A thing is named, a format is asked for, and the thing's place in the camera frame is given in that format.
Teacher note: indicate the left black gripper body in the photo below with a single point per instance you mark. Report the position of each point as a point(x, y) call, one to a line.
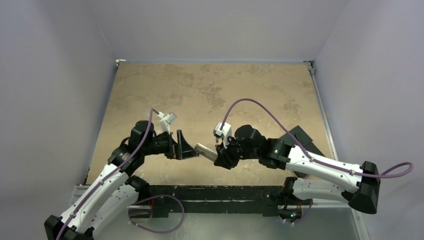
point(159, 145)

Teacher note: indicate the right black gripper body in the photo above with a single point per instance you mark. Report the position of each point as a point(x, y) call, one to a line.
point(227, 154)

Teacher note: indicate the white remote control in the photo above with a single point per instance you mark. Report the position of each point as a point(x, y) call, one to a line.
point(206, 152)

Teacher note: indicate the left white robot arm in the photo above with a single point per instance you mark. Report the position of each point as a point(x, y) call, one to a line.
point(116, 187)

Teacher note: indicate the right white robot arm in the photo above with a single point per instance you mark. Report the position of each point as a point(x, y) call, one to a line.
point(351, 183)

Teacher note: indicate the black flat plate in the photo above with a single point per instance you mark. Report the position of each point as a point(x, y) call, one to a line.
point(305, 140)

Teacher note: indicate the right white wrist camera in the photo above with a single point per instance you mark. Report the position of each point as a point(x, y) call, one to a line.
point(223, 131)

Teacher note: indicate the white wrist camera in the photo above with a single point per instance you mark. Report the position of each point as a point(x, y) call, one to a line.
point(166, 120)
point(223, 131)

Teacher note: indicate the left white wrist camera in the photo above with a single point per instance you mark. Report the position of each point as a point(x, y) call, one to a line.
point(166, 120)

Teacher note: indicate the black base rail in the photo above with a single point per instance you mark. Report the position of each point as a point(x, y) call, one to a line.
point(265, 200)

